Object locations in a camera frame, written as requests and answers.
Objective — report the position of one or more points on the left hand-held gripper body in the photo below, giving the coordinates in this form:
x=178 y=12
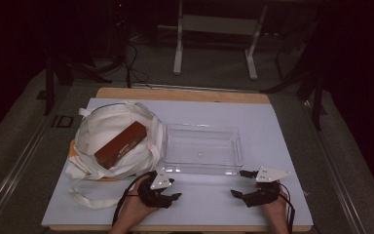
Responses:
x=152 y=196

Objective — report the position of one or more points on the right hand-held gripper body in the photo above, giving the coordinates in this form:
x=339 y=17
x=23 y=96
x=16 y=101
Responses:
x=263 y=195

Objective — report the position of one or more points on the person's right hand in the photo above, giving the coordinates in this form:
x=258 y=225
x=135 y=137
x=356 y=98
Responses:
x=274 y=209

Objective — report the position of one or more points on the person's left hand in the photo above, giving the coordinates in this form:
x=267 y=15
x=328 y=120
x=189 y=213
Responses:
x=136 y=208

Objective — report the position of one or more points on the white table mat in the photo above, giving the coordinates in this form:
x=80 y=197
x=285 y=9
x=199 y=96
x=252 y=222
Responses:
x=266 y=136

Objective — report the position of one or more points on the clear plastic tray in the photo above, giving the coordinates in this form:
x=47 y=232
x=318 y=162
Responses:
x=203 y=149

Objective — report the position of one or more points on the brown rectangular box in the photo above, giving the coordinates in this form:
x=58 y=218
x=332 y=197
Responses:
x=121 y=144

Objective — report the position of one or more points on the white cloth tote bag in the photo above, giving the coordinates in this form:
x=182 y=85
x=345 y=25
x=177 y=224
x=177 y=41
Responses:
x=110 y=130

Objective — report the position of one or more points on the wooden table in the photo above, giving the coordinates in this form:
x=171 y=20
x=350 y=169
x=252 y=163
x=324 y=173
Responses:
x=181 y=95

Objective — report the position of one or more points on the black metal stand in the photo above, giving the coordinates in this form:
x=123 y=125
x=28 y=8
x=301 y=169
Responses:
x=311 y=87
x=65 y=70

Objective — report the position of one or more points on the black floor plate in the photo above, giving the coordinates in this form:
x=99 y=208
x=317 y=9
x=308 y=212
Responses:
x=61 y=121

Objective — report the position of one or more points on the white metal desk frame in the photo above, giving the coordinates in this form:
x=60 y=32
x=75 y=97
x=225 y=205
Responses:
x=219 y=24

